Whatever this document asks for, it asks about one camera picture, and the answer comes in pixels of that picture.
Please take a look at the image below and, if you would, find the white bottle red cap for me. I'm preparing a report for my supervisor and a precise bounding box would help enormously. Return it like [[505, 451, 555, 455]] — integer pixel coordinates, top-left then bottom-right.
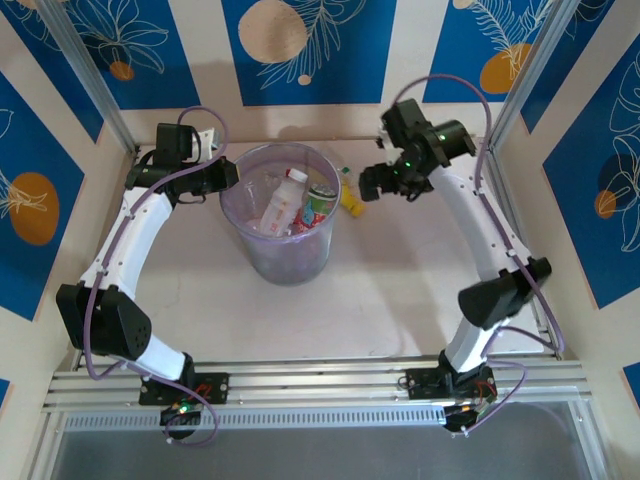
[[259, 167, 309, 237]]

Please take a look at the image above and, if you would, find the green plastic cup bottle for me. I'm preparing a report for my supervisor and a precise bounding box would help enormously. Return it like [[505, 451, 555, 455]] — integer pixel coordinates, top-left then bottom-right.
[[299, 182, 337, 230]]

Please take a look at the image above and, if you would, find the translucent purple plastic bin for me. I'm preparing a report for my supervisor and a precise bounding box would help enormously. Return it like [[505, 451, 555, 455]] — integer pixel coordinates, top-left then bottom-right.
[[218, 142, 342, 287]]

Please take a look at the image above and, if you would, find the yellow bottle green cap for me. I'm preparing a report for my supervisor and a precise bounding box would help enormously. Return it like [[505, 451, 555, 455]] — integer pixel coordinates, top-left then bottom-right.
[[338, 167, 365, 219]]

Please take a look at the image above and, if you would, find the black controller board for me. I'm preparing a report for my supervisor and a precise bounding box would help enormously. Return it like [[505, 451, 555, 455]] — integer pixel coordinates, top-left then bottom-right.
[[442, 402, 496, 437], [159, 402, 204, 427]]

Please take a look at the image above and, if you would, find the grey metal sheet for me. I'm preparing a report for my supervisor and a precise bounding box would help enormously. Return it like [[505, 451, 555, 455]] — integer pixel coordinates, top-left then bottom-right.
[[49, 427, 591, 480]]

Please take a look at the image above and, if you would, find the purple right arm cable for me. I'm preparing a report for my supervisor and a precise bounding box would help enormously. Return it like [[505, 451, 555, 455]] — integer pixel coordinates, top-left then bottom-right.
[[392, 73, 567, 441]]

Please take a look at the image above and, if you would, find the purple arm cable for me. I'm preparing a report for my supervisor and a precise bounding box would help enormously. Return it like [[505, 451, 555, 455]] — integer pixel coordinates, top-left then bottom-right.
[[392, 73, 567, 441], [82, 106, 231, 449]]

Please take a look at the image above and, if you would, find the aluminium frame post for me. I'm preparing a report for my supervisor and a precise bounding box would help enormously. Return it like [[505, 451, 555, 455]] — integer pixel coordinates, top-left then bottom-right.
[[485, 0, 577, 154], [35, 0, 140, 154]]

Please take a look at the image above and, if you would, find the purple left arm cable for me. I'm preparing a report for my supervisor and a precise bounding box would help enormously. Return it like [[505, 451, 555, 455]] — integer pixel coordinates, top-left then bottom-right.
[[82, 106, 231, 449]]

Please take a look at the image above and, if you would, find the aluminium front rail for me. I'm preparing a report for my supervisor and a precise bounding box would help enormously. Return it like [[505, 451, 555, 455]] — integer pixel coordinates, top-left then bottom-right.
[[42, 355, 594, 415]]

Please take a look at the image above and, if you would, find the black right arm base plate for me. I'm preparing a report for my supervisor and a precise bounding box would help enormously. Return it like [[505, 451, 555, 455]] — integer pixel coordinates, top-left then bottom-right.
[[405, 367, 497, 401]]

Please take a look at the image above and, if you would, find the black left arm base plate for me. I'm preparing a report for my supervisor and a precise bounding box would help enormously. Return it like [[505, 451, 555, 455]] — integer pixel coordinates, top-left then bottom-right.
[[138, 372, 231, 407]]

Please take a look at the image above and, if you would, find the slotted grey cable duct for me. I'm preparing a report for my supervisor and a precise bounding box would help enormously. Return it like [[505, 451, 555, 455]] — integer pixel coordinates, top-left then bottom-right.
[[62, 404, 449, 432]]

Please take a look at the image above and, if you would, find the aluminium frame bar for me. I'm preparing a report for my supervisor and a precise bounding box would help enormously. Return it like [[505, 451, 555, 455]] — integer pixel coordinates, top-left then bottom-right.
[[27, 412, 67, 480], [569, 399, 612, 480]]

